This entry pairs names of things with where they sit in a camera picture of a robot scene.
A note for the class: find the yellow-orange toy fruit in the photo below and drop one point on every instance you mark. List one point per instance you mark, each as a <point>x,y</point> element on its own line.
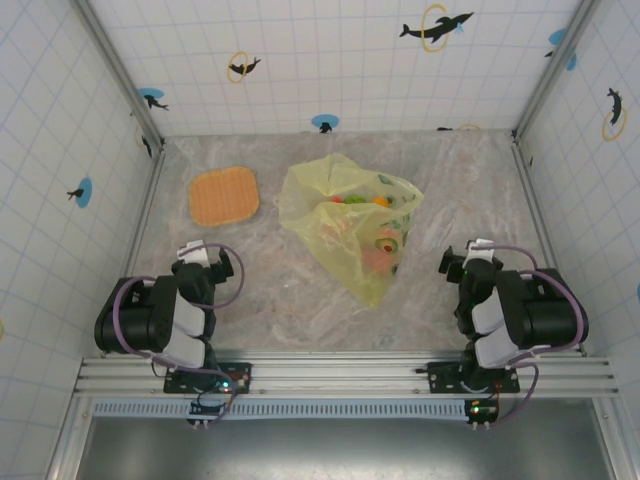
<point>381,202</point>

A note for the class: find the yellow plastic bag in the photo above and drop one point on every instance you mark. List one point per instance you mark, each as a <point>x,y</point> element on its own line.
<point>310,200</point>

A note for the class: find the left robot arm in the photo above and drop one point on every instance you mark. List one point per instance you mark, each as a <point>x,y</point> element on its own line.
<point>130,320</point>

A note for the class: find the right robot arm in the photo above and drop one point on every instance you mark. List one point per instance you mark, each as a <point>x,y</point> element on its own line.
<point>545,320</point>

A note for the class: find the woven bamboo tray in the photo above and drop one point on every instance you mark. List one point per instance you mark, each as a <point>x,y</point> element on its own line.
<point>225,197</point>

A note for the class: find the blue circle dolphin sticker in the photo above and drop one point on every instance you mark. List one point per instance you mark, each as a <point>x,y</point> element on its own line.
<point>325,122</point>
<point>81,192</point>
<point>557,37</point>
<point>152,99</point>

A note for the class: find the small controller board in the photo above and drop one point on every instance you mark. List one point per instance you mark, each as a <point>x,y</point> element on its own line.
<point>482,411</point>
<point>210,407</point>

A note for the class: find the grey metal sheet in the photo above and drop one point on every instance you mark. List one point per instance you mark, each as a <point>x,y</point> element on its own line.
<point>350,450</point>

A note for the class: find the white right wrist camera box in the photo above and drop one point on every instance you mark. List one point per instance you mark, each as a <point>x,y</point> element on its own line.
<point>482,250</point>

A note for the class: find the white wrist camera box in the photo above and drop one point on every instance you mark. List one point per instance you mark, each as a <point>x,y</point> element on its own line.
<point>482,250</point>
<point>196,252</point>

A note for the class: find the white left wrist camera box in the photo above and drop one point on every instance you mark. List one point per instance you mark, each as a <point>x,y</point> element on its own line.
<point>196,252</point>

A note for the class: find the aluminium side rail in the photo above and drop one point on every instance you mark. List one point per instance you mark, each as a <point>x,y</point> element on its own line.
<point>135,250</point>
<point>530,175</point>

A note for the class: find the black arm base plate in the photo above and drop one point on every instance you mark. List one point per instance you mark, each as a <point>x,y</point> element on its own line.
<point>240,377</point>
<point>445,377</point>

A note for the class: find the aluminium frame post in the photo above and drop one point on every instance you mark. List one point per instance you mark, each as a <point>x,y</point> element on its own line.
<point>537,100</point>
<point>149,122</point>

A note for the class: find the aluminium mounting rail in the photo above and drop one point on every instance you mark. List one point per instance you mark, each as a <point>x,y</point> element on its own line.
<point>340,375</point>

